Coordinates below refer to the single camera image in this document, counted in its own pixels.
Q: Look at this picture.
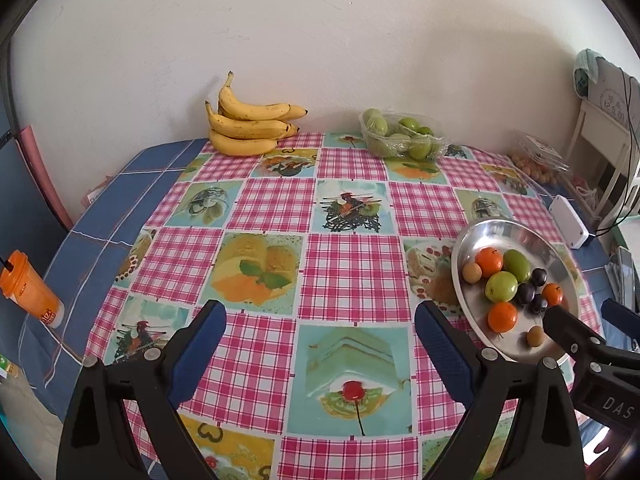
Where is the large orange mandarin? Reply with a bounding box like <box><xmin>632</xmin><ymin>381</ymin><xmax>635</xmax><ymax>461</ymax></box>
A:
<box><xmin>487</xmin><ymin>301</ymin><xmax>519</xmax><ymax>333</ymax></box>

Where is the white wooden stand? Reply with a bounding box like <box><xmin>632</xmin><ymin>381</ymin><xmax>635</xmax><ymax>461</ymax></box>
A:
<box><xmin>565</xmin><ymin>99</ymin><xmax>640</xmax><ymax>221</ymax></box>

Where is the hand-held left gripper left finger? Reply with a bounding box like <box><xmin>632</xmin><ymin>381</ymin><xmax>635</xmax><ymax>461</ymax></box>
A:
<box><xmin>56</xmin><ymin>300</ymin><xmax>228</xmax><ymax>480</ymax></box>

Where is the grey slim case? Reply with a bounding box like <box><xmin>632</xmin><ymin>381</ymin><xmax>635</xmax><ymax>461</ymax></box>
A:
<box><xmin>617</xmin><ymin>246</ymin><xmax>637</xmax><ymax>306</ymax></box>

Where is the round metal bowl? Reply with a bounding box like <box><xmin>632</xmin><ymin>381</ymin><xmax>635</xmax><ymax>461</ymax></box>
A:
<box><xmin>450</xmin><ymin>218</ymin><xmax>583</xmax><ymax>367</ymax></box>

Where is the pink checkered printed tablecloth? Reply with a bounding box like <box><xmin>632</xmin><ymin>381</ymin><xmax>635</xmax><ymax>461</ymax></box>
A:
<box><xmin>85</xmin><ymin>132</ymin><xmax>593</xmax><ymax>480</ymax></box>

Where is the oval green jujube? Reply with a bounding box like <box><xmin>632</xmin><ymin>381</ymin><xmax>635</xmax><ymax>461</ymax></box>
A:
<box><xmin>502</xmin><ymin>249</ymin><xmax>532</xmax><ymax>283</ymax></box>

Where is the orange plastic cup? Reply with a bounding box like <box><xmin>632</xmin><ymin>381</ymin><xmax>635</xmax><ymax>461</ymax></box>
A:
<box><xmin>0</xmin><ymin>250</ymin><xmax>65</xmax><ymax>330</ymax></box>

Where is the clear plastic bag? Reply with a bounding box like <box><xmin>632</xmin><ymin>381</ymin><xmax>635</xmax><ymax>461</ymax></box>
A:
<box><xmin>567</xmin><ymin>172</ymin><xmax>608</xmax><ymax>211</ymax></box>

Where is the grey printed album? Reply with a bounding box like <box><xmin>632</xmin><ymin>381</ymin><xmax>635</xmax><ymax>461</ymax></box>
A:
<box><xmin>587</xmin><ymin>57</ymin><xmax>640</xmax><ymax>121</ymax></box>

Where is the black cable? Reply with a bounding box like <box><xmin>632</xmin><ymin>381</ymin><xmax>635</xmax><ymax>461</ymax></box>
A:
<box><xmin>592</xmin><ymin>67</ymin><xmax>640</xmax><ymax>238</ymax></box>

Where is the pile of packed green jujubes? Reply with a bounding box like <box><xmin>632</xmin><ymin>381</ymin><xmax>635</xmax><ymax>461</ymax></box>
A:
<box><xmin>362</xmin><ymin>108</ymin><xmax>435</xmax><ymax>161</ymax></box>

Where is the clear plastic fruit tray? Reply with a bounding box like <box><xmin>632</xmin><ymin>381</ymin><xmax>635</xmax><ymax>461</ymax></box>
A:
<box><xmin>359</xmin><ymin>108</ymin><xmax>449</xmax><ymax>162</ymax></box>

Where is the round green jujube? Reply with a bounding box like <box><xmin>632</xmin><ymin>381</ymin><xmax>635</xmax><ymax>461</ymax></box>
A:
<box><xmin>484</xmin><ymin>271</ymin><xmax>519</xmax><ymax>303</ymax></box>

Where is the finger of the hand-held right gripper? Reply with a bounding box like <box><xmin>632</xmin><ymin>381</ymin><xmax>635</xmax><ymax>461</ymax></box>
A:
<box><xmin>601</xmin><ymin>299</ymin><xmax>640</xmax><ymax>333</ymax></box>
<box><xmin>543</xmin><ymin>306</ymin><xmax>608</xmax><ymax>368</ymax></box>

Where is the white plastic box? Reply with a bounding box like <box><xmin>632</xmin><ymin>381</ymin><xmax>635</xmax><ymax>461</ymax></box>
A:
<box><xmin>547</xmin><ymin>195</ymin><xmax>590</xmax><ymax>250</ymax></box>

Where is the clear plastic clamshell box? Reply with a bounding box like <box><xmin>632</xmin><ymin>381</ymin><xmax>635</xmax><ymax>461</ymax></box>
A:
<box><xmin>515</xmin><ymin>129</ymin><xmax>571</xmax><ymax>173</ymax></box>

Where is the medium orange mandarin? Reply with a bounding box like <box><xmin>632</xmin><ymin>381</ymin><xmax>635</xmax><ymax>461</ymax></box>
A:
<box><xmin>475</xmin><ymin>247</ymin><xmax>504</xmax><ymax>278</ymax></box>

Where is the yellow banana bunch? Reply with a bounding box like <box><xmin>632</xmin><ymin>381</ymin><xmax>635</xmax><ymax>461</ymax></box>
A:
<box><xmin>204</xmin><ymin>71</ymin><xmax>309</xmax><ymax>157</ymax></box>

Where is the heap of tan longans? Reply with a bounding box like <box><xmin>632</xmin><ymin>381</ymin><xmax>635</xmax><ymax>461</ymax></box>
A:
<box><xmin>510</xmin><ymin>154</ymin><xmax>568</xmax><ymax>183</ymax></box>

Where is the teal cloth bag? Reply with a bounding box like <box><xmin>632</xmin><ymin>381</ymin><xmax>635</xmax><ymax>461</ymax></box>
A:
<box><xmin>571</xmin><ymin>49</ymin><xmax>601</xmax><ymax>97</ymax></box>

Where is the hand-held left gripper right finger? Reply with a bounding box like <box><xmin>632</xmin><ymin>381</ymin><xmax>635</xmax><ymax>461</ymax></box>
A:
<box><xmin>415</xmin><ymin>300</ymin><xmax>586</xmax><ymax>480</ymax></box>

